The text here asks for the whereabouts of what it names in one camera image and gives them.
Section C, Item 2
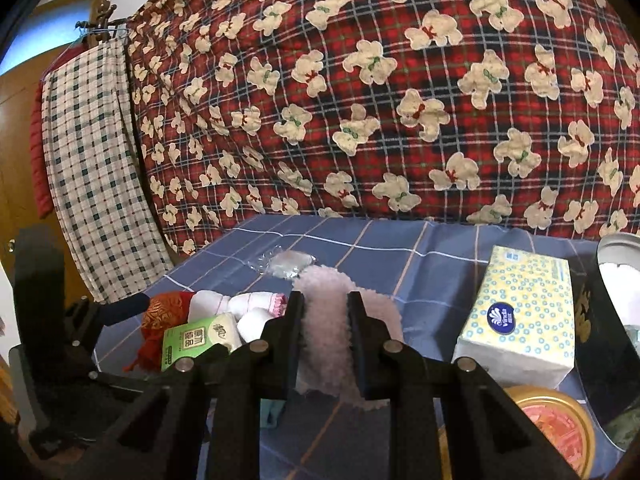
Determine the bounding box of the white pink-trimmed towel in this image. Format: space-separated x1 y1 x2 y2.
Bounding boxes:
188 290 286 323

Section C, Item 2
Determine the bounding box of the clear plastic bag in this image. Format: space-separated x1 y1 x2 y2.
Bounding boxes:
247 246 316 280

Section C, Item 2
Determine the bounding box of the green tissue packet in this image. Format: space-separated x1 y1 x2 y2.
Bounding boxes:
160 313 242 370

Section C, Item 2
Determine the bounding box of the white gauze roll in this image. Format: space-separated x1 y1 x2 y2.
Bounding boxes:
236 308 273 344

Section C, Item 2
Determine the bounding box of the red plaid bear blanket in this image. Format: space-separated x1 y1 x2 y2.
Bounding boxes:
128 0 639 256

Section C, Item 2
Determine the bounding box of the wooden coat rack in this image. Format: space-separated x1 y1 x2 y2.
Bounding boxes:
75 0 127 48

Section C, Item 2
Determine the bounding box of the teal cloth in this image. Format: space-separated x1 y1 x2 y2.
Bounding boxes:
260 399 285 429

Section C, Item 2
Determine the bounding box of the round metal tin container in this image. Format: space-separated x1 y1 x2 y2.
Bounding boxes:
574 233 639 451

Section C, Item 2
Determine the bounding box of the blue plaid tablecloth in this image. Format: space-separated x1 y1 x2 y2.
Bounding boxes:
92 213 632 480

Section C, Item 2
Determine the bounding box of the red gold satin pouch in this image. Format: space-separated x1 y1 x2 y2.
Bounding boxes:
122 292 194 373

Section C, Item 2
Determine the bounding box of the window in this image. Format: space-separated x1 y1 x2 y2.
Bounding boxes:
0 0 92 75

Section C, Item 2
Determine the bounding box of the green white checkered cloth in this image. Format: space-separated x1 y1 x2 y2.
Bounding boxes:
41 38 172 302

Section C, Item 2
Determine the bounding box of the red quilted garment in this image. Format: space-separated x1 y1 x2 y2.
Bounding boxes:
29 80 54 219

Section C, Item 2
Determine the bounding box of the pink fluffy cloth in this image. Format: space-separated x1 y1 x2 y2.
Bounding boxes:
293 266 404 411

